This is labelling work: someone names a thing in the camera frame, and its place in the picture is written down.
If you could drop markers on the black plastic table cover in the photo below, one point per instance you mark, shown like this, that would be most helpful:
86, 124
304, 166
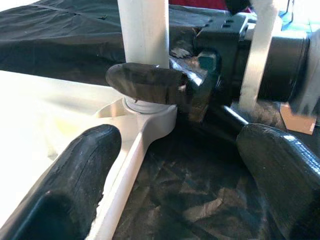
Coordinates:
62, 37

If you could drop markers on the white plastic table leg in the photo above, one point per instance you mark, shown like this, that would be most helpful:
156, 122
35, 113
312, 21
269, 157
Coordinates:
145, 32

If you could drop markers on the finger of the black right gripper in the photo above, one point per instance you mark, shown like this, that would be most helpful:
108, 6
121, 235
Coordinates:
147, 82
207, 80

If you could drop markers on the orange edged cardboard box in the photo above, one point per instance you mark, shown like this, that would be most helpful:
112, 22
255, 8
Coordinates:
297, 120

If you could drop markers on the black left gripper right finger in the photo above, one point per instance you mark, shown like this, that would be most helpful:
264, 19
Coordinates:
282, 175

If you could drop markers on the dark red cloth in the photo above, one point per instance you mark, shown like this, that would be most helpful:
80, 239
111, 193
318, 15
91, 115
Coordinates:
207, 4

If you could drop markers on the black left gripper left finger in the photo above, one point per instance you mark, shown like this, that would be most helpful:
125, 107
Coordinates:
67, 180

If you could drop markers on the white plastic table top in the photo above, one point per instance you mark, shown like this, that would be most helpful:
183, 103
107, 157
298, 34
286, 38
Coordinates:
37, 105

